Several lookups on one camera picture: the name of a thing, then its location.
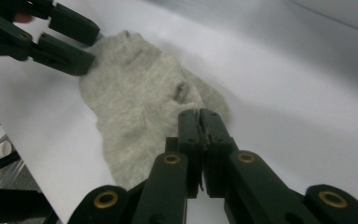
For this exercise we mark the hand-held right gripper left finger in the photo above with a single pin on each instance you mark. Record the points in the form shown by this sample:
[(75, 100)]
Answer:
[(167, 186)]

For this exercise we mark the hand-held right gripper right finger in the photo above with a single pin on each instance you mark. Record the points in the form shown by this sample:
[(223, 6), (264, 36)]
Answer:
[(245, 186)]

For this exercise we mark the grey sock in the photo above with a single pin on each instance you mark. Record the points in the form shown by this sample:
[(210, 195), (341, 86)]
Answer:
[(121, 161), (130, 74)]

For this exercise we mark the aluminium floor rail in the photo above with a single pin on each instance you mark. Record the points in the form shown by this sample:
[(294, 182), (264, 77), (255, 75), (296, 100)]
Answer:
[(12, 174)]

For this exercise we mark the black metal table frame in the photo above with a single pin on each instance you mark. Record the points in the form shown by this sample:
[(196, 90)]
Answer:
[(6, 202)]

